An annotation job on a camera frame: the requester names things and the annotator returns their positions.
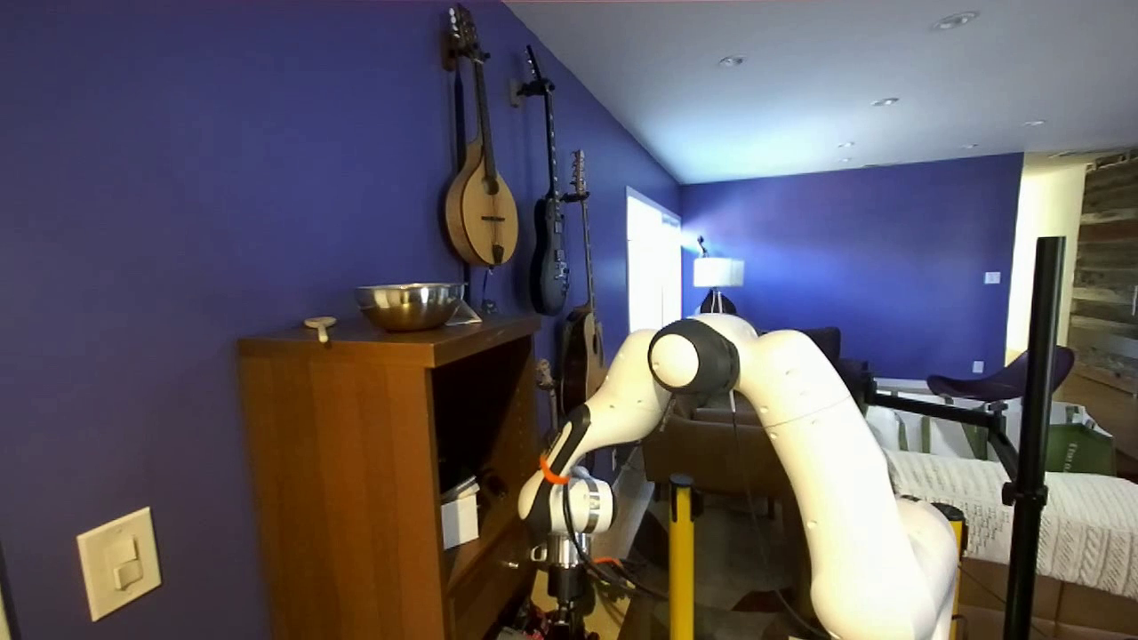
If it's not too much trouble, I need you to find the dark electric guitar on wall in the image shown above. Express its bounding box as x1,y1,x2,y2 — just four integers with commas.
518,51,568,314

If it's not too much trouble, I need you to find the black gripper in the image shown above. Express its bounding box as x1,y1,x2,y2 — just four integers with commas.
543,567,593,630

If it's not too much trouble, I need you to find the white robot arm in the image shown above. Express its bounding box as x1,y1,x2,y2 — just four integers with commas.
515,314,960,640

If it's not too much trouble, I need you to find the black metal stand pole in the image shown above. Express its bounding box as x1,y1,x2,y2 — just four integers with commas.
1002,236,1067,640

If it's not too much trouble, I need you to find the yellow post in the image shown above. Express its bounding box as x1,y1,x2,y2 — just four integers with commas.
667,483,697,640

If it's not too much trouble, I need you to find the white table lamp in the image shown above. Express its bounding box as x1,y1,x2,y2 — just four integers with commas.
695,257,742,314

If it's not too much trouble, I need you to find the mandolin on wall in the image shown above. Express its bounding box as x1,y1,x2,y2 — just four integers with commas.
445,4,518,266

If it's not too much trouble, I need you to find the white box on shelf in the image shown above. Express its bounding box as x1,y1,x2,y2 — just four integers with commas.
440,475,479,549

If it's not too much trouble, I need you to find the silver metal bowl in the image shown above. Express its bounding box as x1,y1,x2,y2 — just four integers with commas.
360,282,459,332

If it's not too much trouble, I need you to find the brown leather sofa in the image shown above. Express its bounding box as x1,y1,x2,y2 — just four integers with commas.
641,408,784,493

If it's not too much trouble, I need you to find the beige wall light switch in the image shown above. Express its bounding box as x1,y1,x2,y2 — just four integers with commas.
76,510,160,624

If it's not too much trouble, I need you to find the brown wooden chest cabinet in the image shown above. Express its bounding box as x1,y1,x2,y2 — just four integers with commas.
240,318,536,640

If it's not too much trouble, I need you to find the white knit blanket bed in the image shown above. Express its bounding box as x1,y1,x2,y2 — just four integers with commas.
890,451,1138,601

